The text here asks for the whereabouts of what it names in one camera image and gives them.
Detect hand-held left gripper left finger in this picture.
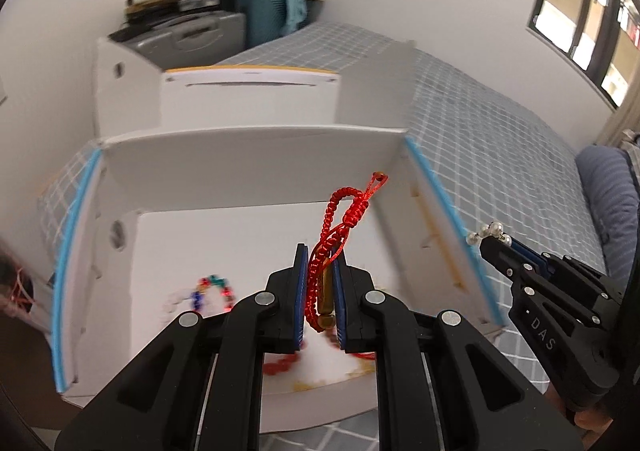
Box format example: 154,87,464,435
54,243,308,451

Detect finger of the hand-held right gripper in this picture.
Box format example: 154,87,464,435
478,234,540,290
506,236,627,328

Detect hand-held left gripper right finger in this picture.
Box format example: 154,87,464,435
332,256,584,451

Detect white pearl jewelry piece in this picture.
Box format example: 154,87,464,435
467,222,514,247

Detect multicolour glass bead bracelet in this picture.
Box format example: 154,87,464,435
190,275,237,313

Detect red cord bracelet gold charm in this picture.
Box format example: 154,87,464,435
302,172,389,335

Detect white cardboard box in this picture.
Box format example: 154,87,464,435
50,38,507,435

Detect person's right hand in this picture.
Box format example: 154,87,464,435
572,403,618,433

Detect blue striped pillow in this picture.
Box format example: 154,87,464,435
575,145,640,293

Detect dark framed window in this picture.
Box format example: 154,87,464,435
525,0,640,108

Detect grey hard suitcase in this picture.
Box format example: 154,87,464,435
109,10,248,71

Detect blue suitcase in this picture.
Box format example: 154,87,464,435
235,0,289,50

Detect teal cloth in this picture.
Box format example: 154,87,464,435
284,0,309,35

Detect red bead bracelet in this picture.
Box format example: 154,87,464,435
262,350,302,378

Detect dark object with red cord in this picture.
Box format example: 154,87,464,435
0,251,39,328

